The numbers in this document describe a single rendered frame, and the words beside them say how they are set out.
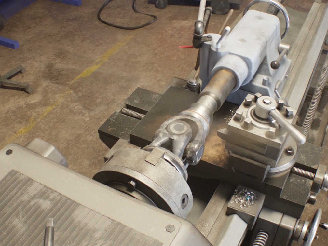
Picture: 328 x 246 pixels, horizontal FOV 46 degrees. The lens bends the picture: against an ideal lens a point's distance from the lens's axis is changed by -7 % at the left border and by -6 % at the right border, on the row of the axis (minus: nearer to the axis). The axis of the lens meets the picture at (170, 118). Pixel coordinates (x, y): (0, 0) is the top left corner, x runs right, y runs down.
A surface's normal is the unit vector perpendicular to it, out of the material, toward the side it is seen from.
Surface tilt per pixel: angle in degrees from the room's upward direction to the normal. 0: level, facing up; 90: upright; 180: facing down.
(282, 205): 90
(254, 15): 0
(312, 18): 0
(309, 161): 0
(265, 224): 90
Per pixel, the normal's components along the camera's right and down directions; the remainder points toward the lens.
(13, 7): 0.89, 0.30
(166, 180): 0.51, -0.44
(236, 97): -0.46, 0.58
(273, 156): 0.00, -0.76
